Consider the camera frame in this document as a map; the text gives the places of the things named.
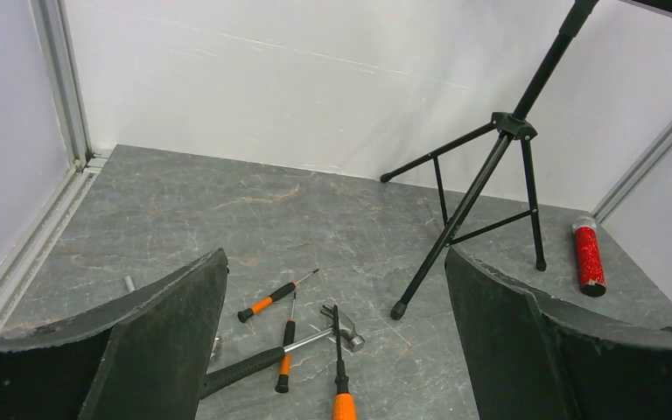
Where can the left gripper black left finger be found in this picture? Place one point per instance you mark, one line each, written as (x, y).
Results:
(139, 356)

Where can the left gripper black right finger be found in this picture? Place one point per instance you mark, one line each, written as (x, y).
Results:
(534, 356)

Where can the red glitter tube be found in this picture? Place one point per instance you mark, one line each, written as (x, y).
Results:
(591, 277)

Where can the small orange-black precision screwdriver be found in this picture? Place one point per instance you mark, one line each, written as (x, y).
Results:
(283, 291)

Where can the black music stand tripod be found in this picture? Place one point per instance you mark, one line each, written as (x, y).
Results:
(511, 127)

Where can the claw hammer black handle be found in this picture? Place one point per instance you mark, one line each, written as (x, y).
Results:
(222, 378)

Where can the large orange-handled screwdriver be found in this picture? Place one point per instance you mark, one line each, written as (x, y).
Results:
(344, 407)

